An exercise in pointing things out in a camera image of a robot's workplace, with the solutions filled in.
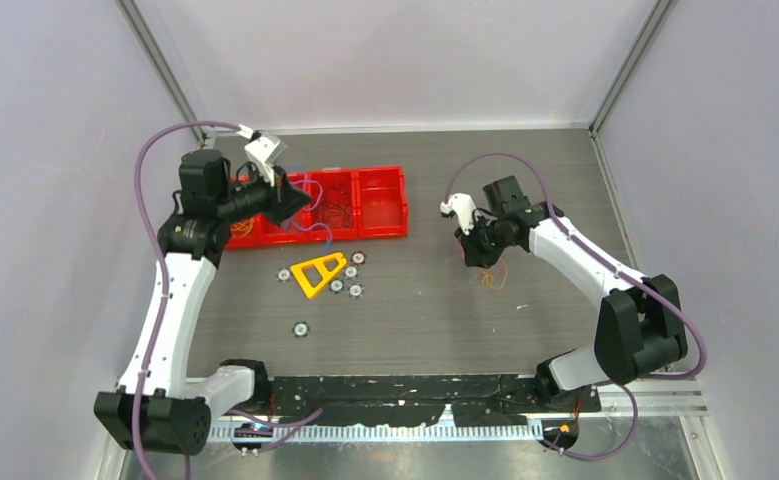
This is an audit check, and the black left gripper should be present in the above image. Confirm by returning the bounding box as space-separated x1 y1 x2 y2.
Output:
217 161 311 227

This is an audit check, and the coloured wire bundle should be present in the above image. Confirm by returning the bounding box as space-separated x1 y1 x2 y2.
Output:
468 258 510 293

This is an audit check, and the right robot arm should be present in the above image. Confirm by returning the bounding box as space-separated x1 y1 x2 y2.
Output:
440 176 688 411

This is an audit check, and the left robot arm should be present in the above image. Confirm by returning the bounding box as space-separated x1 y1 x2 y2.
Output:
93 150 311 456

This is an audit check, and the black 100 poker chip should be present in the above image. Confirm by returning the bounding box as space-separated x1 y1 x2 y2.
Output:
350 251 367 266

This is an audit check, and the red plastic bin far right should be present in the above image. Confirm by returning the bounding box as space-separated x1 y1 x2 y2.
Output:
355 166 409 239

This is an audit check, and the blue 10 poker chip upper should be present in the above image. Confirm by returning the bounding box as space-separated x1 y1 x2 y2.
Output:
344 266 359 280

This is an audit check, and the green 50 poker chip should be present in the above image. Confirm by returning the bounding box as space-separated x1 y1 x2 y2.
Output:
329 279 345 293

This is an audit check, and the blue 10 poker chip right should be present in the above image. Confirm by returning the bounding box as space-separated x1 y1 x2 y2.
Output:
347 283 364 299

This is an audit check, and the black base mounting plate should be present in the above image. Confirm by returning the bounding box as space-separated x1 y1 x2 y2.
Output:
206 372 604 429

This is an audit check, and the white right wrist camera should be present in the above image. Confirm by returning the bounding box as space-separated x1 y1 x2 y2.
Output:
439 193 477 236

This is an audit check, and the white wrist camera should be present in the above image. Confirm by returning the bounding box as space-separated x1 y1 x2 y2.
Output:
439 193 477 236
237 124 286 187

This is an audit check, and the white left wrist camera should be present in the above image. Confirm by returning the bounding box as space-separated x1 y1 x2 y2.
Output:
237 124 286 187

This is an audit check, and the yellow plastic triangle frame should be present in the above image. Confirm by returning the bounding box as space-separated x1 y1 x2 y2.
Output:
289 252 348 300

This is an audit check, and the white slotted cable duct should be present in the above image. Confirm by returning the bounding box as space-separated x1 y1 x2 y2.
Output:
207 420 544 444

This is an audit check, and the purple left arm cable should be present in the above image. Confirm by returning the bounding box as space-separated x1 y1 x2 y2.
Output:
129 121 324 480

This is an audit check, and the aluminium frame rail left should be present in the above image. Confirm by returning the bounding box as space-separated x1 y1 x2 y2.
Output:
97 132 217 480

